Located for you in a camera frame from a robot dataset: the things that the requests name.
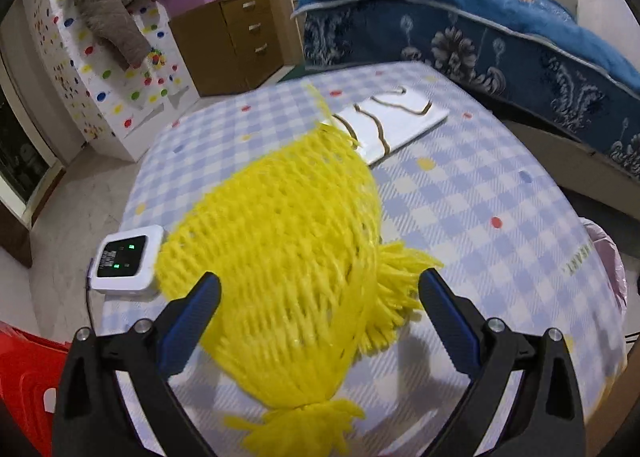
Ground white portable router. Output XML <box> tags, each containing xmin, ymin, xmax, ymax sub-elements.
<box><xmin>90</xmin><ymin>224</ymin><xmax>166</xmax><ymax>295</ymax></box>

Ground wooden drawer cabinet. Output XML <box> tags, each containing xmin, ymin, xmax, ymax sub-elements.
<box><xmin>167</xmin><ymin>0</ymin><xmax>286</xmax><ymax>98</ymax></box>

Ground wooden glass door cabinet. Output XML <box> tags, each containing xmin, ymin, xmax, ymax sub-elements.
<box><xmin>0</xmin><ymin>52</ymin><xmax>66</xmax><ymax>268</ymax></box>

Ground green floor mat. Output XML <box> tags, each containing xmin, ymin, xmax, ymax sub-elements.
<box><xmin>277</xmin><ymin>62</ymin><xmax>311</xmax><ymax>83</ymax></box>

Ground pink plastic bag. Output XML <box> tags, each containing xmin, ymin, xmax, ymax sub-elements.
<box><xmin>577</xmin><ymin>217</ymin><xmax>630</xmax><ymax>338</ymax></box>

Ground white cabinet with coloured dots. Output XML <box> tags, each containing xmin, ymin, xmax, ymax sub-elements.
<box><xmin>21</xmin><ymin>0</ymin><xmax>201</xmax><ymax>163</ymax></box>

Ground grey charging cable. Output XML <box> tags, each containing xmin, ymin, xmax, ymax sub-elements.
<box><xmin>85</xmin><ymin>259</ymin><xmax>98</xmax><ymax>338</ymax></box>

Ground white paper bag rope handles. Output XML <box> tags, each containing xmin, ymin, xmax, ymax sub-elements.
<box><xmin>320</xmin><ymin>86</ymin><xmax>450</xmax><ymax>167</ymax></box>

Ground red plastic chair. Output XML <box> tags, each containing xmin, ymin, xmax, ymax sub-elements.
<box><xmin>0</xmin><ymin>319</ymin><xmax>71</xmax><ymax>457</ymax></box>

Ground yellow foam fruit net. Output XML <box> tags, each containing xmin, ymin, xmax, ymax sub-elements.
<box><xmin>155</xmin><ymin>82</ymin><xmax>443</xmax><ymax>453</ymax></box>

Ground bed with blue blanket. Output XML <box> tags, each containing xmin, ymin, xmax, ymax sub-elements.
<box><xmin>291</xmin><ymin>0</ymin><xmax>640</xmax><ymax>173</ymax></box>

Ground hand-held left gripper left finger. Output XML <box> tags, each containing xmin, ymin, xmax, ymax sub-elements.
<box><xmin>51</xmin><ymin>272</ymin><xmax>222</xmax><ymax>457</ymax></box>

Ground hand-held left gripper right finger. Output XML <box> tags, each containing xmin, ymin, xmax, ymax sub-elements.
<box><xmin>419</xmin><ymin>268</ymin><xmax>587</xmax><ymax>457</ymax></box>

